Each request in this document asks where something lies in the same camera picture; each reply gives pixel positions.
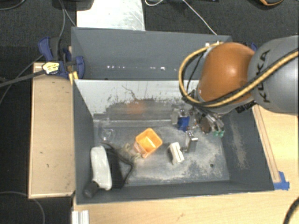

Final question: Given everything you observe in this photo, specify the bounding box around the pale grey metal gripper finger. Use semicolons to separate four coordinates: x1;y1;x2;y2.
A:
185;130;199;153
171;108;188;126

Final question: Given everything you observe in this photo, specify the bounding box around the white plastic clip block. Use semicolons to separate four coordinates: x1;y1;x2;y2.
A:
167;142;185;166

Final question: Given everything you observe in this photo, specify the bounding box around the orange plastic cup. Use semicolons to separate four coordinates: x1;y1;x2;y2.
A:
134;127;164;159

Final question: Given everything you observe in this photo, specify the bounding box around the grey metal bin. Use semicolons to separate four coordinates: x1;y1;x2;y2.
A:
70;26;275;205

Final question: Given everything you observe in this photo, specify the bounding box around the clear glass thing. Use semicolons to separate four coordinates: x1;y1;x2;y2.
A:
99;128;117;142

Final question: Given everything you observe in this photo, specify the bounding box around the pale wood board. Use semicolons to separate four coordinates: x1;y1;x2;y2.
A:
28;62;77;199

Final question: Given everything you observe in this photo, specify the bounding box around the grey-brown rope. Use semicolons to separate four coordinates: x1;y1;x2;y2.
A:
118;142;143;163

